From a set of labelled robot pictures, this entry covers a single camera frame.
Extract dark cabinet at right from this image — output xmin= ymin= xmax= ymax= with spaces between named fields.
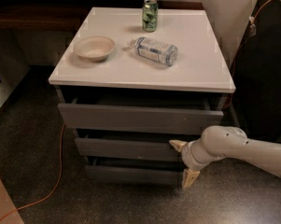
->
xmin=232 ymin=0 xmax=281 ymax=143

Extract grey top drawer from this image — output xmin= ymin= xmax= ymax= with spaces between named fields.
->
xmin=58 ymin=103 xmax=223 ymax=134

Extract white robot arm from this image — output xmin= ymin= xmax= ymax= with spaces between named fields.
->
xmin=169 ymin=126 xmax=281 ymax=189

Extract white paper bowl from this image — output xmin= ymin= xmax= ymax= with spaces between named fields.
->
xmin=73 ymin=36 xmax=115 ymax=62

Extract white-topped grey drawer cabinet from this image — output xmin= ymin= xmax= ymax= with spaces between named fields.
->
xmin=48 ymin=6 xmax=236 ymax=188

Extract green soda can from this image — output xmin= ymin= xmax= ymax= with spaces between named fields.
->
xmin=142 ymin=0 xmax=158 ymax=32

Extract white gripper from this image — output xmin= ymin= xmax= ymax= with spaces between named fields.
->
xmin=169 ymin=139 xmax=213 ymax=189

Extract clear plastic water bottle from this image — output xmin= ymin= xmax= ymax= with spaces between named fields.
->
xmin=129 ymin=36 xmax=178 ymax=66

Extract light wooden board corner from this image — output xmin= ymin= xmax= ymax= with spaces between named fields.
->
xmin=0 ymin=162 xmax=24 ymax=224

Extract orange floor cable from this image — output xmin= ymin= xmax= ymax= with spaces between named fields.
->
xmin=0 ymin=122 xmax=66 ymax=224

